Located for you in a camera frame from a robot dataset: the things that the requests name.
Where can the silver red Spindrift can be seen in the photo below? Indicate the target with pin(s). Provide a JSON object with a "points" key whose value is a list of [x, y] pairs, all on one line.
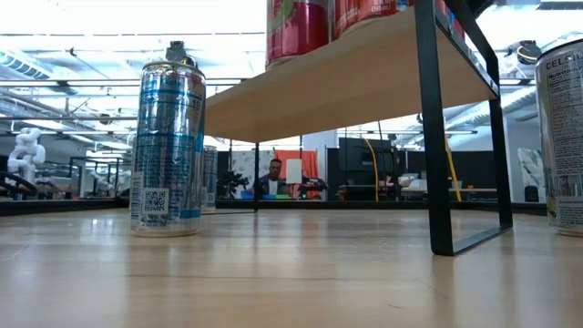
{"points": [[296, 32]]}

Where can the striped ceiling duct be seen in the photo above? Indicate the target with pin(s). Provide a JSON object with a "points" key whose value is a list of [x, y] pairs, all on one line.
{"points": [[23, 66]]}

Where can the orange cloth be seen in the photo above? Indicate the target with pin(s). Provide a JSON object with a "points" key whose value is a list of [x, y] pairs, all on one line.
{"points": [[312, 164]]}

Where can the wooden shelf with black legs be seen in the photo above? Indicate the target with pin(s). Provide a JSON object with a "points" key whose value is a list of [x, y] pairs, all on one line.
{"points": [[364, 91]]}

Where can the black round ceiling fixture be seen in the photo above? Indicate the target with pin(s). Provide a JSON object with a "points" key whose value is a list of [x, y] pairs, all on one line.
{"points": [[529, 52]]}

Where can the person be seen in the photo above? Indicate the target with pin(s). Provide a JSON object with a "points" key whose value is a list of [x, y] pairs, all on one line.
{"points": [[273, 180]]}

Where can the white paper sheet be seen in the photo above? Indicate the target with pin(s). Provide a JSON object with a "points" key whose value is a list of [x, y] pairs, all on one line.
{"points": [[293, 171]]}

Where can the black ceiling camera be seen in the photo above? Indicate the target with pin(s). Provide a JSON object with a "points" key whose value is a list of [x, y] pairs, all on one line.
{"points": [[175, 49]]}

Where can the silver blue slim can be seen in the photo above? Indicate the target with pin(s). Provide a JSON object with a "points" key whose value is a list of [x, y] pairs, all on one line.
{"points": [[166, 150], [210, 177]]}

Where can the white Celsius slim can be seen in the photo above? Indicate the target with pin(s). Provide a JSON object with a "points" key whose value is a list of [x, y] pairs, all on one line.
{"points": [[562, 136]]}

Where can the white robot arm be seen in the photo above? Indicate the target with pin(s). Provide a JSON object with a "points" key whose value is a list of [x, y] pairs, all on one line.
{"points": [[98, 175], [27, 152]]}

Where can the white wrapped object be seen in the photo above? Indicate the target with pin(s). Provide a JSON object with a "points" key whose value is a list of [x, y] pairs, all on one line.
{"points": [[529, 164]]}

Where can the black partition wall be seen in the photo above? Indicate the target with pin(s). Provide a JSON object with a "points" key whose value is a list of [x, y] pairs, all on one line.
{"points": [[473, 168]]}

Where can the black cabinet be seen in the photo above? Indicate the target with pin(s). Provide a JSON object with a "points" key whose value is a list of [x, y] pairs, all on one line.
{"points": [[355, 164]]}

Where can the wooden desk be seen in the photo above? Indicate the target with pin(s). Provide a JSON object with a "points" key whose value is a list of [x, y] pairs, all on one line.
{"points": [[473, 189]]}

